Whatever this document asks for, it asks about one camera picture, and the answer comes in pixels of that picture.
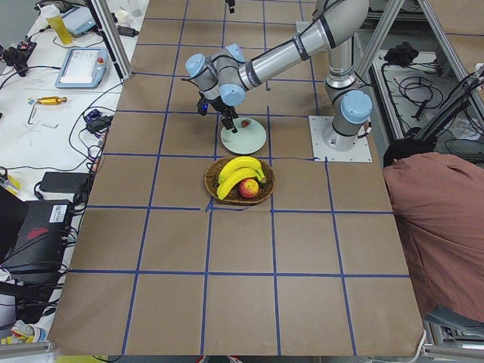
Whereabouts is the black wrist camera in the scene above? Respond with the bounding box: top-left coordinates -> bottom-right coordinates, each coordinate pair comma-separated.
197,96 -> 210,116

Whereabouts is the yellow liquid bottle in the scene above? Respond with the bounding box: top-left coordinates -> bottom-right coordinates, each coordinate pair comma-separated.
42,5 -> 73,45

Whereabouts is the person in brown shirt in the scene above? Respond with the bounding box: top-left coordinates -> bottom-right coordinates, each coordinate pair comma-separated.
383,138 -> 483,336

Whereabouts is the blue teach pendant far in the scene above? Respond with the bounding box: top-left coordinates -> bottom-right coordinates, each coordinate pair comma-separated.
61,7 -> 96,37

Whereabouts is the black computer box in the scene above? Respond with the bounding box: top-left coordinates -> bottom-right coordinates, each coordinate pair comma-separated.
2,200 -> 73,269

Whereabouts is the red yellow apple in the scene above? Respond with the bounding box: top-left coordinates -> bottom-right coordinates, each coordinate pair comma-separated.
238,178 -> 259,199

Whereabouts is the blue teach pendant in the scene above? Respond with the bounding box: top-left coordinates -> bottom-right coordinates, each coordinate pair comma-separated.
55,48 -> 110,89
61,7 -> 96,37

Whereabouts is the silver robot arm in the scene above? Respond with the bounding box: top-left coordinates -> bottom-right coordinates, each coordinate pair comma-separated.
185,0 -> 373,154

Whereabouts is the yellow banana bunch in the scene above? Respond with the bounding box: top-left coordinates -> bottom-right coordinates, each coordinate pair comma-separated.
216,156 -> 266,200

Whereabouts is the brown wicker basket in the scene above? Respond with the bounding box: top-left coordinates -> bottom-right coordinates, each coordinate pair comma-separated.
204,157 -> 275,206

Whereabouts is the white paper cup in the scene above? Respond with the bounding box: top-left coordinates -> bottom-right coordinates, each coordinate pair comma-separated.
114,9 -> 130,27

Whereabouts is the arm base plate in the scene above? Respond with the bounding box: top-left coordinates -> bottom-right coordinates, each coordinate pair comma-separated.
309,116 -> 372,163

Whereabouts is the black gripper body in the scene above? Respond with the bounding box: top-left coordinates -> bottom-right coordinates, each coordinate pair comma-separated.
211,98 -> 238,122

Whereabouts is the aluminium frame post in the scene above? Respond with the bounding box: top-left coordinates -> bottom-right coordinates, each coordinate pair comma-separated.
85,0 -> 132,81

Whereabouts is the blue teach pendant near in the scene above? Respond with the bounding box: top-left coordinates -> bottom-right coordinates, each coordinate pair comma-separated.
55,48 -> 110,89

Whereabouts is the black power adapter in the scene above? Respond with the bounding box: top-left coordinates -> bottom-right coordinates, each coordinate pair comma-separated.
39,172 -> 88,194

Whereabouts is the light green plate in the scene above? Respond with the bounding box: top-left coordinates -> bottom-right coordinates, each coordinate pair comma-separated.
220,117 -> 266,155

